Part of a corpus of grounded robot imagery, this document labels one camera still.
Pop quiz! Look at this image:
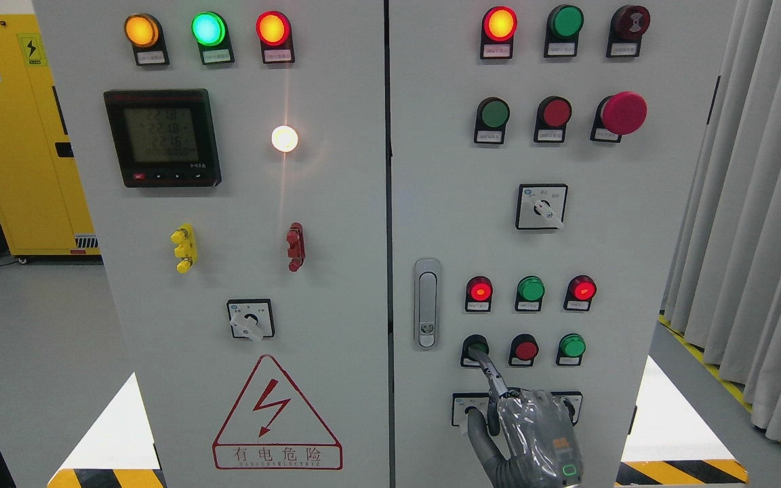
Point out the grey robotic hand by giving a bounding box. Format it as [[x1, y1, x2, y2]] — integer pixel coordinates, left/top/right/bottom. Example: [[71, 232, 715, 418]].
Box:
[[466, 346, 584, 487]]

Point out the green start button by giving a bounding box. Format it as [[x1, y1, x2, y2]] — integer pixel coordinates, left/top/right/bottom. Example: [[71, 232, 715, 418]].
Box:
[[460, 334, 489, 367]]

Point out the lower red push button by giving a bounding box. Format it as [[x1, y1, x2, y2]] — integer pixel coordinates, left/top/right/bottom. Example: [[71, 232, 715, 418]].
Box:
[[508, 333, 540, 367]]

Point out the red push button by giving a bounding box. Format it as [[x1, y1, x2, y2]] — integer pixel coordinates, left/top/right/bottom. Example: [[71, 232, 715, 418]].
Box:
[[508, 333, 540, 367], [538, 96, 572, 129]]

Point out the lower right green push button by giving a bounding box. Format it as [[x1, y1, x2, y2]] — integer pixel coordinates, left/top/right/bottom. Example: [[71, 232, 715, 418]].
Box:
[[557, 333, 586, 364]]

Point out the green push button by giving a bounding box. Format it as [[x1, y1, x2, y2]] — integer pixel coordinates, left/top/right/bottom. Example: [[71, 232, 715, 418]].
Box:
[[557, 333, 586, 364], [477, 97, 510, 129]]

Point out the upper red push button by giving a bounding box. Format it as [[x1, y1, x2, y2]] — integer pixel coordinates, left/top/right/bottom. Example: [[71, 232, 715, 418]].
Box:
[[538, 96, 572, 129]]

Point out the upper green push button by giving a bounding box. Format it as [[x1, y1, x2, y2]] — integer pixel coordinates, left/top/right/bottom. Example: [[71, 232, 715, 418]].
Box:
[[477, 97, 510, 129]]

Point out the red mushroom emergency stop button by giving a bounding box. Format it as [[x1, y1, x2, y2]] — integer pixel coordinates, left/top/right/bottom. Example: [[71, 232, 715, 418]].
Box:
[[596, 91, 648, 136]]

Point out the lower middle green indicator light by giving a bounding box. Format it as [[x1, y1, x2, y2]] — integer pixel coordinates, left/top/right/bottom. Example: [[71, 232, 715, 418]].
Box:
[[517, 276, 546, 302]]

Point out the green indicator light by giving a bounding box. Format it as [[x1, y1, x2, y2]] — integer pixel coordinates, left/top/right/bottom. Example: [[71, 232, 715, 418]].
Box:
[[191, 12, 227, 47], [546, 4, 584, 39], [517, 276, 546, 302]]

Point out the lower right red indicator light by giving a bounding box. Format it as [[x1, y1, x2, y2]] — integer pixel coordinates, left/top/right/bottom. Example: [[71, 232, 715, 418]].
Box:
[[567, 274, 597, 302]]

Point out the red indicator light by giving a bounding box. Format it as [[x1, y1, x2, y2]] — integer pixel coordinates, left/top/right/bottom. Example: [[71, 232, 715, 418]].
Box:
[[466, 276, 493, 302], [256, 10, 292, 47], [481, 5, 517, 43], [567, 274, 597, 302]]

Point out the lower left red indicator light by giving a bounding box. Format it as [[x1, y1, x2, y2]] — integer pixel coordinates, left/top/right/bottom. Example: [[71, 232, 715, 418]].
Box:
[[466, 276, 493, 302]]

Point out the grey curtain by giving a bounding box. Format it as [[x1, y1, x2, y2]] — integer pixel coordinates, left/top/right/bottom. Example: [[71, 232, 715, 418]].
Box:
[[661, 1, 781, 443]]

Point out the red electric hazard warning sticker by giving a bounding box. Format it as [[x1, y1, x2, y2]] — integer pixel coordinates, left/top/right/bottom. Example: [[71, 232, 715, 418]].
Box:
[[213, 354, 343, 470]]

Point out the red terminal connector block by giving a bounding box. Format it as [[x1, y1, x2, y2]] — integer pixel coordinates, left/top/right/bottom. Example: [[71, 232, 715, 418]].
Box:
[[285, 222, 306, 272]]

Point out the grey electrical control cabinet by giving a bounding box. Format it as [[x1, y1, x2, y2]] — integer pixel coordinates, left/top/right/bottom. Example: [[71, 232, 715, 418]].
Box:
[[31, 0, 737, 488]]

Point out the white lit indicator lamp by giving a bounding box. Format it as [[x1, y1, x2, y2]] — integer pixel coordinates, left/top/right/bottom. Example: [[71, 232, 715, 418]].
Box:
[[271, 125, 300, 153]]

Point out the yellow terminal connector block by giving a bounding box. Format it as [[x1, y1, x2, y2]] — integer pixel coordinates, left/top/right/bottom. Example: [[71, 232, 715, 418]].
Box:
[[170, 223, 198, 274]]

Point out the red indicator light top right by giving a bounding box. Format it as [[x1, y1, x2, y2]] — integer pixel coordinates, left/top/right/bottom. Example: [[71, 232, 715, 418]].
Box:
[[481, 5, 517, 43]]

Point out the green indicator light top right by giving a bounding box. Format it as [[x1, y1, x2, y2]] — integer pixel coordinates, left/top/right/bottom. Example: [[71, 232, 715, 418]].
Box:
[[546, 4, 584, 39]]

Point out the dark red buzzer alarm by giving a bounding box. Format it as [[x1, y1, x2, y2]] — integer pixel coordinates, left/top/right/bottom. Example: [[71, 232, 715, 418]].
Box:
[[611, 4, 651, 41]]

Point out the black digital power meter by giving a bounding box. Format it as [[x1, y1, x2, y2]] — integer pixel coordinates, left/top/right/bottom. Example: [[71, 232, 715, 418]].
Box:
[[104, 87, 221, 188]]

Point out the red indicator light top left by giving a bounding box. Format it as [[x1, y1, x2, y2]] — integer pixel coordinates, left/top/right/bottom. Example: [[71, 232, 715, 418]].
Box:
[[256, 10, 292, 47]]

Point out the green indicator light top left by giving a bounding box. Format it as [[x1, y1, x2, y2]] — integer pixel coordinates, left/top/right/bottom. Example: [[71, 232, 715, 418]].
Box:
[[191, 12, 227, 47]]

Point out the yellow indicator light top left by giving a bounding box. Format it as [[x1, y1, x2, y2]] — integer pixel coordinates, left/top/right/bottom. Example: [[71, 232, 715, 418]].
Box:
[[124, 13, 161, 49]]

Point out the yellow safety storage cabinet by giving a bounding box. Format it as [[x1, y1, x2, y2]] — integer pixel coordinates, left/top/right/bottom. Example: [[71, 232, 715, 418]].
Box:
[[0, 14, 100, 259]]

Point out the bottom black key selector switch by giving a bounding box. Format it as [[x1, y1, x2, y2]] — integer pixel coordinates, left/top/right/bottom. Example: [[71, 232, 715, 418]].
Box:
[[551, 391, 584, 426]]

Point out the bottom white rotary selector switch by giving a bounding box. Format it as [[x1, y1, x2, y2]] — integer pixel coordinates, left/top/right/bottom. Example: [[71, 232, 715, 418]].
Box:
[[452, 392, 489, 428]]

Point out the silver cabinet door handle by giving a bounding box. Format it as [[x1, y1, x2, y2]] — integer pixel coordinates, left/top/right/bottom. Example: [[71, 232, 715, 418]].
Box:
[[414, 258, 442, 349]]

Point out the upper right rotary selector switch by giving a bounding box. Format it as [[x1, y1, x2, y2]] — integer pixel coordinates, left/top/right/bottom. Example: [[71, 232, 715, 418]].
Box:
[[515, 184, 568, 230]]

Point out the left door rotary selector switch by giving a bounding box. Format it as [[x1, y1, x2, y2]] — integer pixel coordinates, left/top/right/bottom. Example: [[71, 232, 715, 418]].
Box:
[[226, 299, 276, 341]]

